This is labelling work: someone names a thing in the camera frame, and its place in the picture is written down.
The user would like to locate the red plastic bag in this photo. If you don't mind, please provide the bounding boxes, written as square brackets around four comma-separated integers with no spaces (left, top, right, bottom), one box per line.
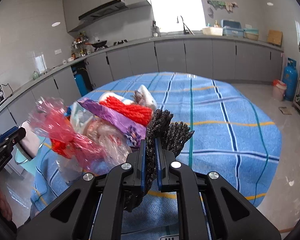
[29,97,106,171]

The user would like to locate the black mesh net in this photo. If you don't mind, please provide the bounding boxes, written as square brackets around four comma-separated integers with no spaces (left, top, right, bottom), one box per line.
[124,109,194,212]

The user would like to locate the purple snack wrapper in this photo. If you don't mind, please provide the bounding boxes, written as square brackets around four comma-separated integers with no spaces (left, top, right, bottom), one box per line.
[77,98,146,148]

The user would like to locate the clear printed plastic bag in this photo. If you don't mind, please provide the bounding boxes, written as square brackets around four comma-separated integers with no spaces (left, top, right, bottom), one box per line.
[84,118,132,166]

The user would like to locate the red foam net sleeve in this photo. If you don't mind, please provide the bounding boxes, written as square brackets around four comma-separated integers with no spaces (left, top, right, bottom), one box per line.
[99,96,152,127]

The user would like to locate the pale green plastic bag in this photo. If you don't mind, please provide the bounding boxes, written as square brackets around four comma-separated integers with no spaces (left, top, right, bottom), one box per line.
[70,101,94,135]

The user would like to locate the light blue trash bin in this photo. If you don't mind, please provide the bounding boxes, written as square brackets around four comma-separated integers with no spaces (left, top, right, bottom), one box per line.
[14,137,46,176]

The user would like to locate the kitchen faucet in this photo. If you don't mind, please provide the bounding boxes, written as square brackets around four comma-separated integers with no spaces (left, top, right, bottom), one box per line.
[177,15,194,35]

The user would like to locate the person's left hand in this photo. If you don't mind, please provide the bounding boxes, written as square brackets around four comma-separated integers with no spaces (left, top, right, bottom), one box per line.
[0,188,12,222]

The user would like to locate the green ceramic jar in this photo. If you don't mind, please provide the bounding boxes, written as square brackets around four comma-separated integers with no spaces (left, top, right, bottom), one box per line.
[32,71,40,80]

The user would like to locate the blue plaid tablecloth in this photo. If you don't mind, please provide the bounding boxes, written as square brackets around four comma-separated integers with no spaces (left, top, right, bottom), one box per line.
[30,72,282,239]

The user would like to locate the blue gas cylinder under counter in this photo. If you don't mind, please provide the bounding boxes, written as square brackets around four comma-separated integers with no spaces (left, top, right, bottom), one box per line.
[74,72,89,96]

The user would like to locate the crumpled printed paper packet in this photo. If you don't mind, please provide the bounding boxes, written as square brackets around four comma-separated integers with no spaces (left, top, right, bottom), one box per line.
[133,85,158,112]

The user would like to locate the white paper cup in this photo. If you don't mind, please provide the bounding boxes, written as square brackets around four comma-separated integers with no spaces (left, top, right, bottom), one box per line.
[98,92,134,105]

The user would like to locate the spice rack with bottles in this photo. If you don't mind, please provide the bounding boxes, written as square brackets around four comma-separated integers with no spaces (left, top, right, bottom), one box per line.
[71,31,90,58]

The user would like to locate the black wok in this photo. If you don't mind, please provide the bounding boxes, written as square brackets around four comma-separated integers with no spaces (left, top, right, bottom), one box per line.
[84,40,108,51]

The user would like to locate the gas stove burner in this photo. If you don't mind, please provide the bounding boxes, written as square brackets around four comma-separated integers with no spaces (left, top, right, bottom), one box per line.
[113,40,128,46]

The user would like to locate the grey base cabinets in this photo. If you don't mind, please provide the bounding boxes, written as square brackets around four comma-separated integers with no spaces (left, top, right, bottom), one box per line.
[0,36,284,125]

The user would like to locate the white and red bucket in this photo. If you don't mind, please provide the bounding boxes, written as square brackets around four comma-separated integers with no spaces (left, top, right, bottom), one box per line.
[273,80,287,101]

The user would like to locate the utensil holder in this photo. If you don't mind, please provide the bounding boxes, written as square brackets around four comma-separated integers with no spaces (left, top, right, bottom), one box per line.
[151,21,160,37]

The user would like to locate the cream plastic basin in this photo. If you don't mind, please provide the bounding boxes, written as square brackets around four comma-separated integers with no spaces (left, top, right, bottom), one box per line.
[202,27,223,36]

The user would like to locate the blue gas cylinder right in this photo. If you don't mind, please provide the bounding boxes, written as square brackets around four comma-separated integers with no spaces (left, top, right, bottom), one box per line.
[282,58,298,101]

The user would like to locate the blue dish rack box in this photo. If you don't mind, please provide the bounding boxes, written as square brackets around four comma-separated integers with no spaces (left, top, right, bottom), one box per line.
[221,20,244,37]

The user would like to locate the black range hood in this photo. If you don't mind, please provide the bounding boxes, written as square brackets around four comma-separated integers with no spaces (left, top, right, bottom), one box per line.
[78,0,128,22]

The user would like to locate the teal basket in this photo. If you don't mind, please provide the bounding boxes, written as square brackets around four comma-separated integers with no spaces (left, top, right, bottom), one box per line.
[243,28,259,41]

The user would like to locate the wooden cutting board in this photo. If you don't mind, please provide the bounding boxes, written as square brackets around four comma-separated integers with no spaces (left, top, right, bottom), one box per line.
[267,29,283,47]

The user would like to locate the bright window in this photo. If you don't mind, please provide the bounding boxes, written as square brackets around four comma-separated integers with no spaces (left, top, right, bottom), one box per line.
[151,0,206,34]

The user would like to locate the hanging cloths on wall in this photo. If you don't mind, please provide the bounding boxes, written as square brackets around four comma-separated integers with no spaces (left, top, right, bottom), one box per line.
[207,0,238,12]

